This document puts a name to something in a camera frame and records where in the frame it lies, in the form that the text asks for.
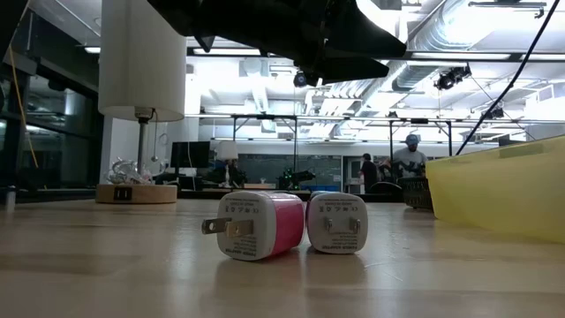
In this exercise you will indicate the black ceiling light rail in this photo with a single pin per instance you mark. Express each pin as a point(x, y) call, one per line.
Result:
point(514, 56)

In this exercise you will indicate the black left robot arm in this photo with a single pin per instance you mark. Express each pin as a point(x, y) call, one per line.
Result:
point(6, 17)

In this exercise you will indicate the black office chair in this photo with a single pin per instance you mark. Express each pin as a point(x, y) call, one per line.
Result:
point(384, 190)

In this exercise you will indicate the white shade wooden base lamp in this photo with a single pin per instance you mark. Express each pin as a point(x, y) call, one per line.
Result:
point(141, 66)

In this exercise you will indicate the yellow translucent plastic tray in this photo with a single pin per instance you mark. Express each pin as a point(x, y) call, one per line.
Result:
point(499, 190)

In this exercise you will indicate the small white shade lamp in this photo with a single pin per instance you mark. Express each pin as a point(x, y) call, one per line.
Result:
point(227, 150)

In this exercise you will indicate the small black ceiling spotlights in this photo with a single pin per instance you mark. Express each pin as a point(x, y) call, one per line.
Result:
point(492, 114)

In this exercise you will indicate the black metal frame rig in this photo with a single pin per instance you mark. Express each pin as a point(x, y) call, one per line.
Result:
point(265, 116)
point(391, 146)

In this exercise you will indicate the black ceiling dome camera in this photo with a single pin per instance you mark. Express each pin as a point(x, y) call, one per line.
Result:
point(300, 81)

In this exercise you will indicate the black ceiling spotlight cluster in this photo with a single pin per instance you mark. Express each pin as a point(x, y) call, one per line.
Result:
point(450, 79)

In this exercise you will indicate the purple white power adapter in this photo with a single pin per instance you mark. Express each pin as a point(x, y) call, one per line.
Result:
point(337, 223)

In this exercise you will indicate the person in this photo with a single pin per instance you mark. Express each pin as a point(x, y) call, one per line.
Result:
point(410, 159)
point(368, 172)

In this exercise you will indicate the background black robot arm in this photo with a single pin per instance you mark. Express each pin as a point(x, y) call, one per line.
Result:
point(296, 179)

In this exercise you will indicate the small grey cylinder post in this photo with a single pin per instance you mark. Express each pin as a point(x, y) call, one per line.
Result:
point(11, 199)

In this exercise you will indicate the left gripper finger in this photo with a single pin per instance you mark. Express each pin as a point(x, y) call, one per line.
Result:
point(348, 73)
point(362, 40)

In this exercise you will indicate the pink white power adapter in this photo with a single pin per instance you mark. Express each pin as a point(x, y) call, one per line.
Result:
point(265, 221)

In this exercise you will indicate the crumpled clear plastic wrap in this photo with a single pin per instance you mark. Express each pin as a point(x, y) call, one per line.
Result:
point(125, 171)

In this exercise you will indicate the black computer monitor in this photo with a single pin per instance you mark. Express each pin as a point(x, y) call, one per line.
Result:
point(190, 154)

